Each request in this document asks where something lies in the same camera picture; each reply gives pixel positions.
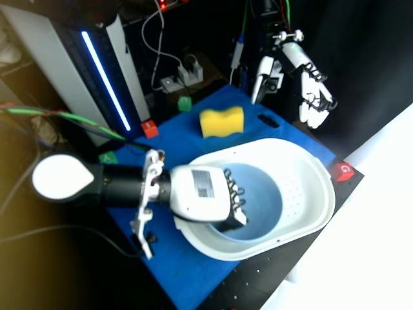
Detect black cable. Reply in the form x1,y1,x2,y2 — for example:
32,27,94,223
0,224,145,259

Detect plain green cube block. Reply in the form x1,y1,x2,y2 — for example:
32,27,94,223
177,96,193,113

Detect white cable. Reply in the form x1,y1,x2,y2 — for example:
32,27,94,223
141,0,188,91

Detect thin green cable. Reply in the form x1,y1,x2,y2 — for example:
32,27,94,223
241,0,250,33

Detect yellow sponge green scouring side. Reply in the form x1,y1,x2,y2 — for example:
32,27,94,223
199,105,245,139

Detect white tower blue light strip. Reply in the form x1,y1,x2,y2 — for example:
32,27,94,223
0,0,152,148

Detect white power strip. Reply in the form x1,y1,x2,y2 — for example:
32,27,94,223
159,54,205,95

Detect green letter A block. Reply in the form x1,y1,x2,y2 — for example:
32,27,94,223
98,150,119,165

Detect white plastic drain basin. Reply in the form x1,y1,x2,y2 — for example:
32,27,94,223
174,138,336,262

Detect blue table mat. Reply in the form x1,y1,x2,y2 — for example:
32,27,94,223
96,84,336,310

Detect white adapter with blue plug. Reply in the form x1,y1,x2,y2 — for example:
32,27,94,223
229,32,248,85

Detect red letter G block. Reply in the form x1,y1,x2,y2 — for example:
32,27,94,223
332,162,356,183

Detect black device red lights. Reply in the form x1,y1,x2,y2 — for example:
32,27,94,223
154,0,191,12

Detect red cube block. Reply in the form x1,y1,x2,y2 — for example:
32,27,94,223
140,119,159,140

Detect light blue bowl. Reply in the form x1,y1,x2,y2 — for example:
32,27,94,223
208,163,284,242

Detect thick green robot cable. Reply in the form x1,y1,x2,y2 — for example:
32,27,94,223
0,108,152,152

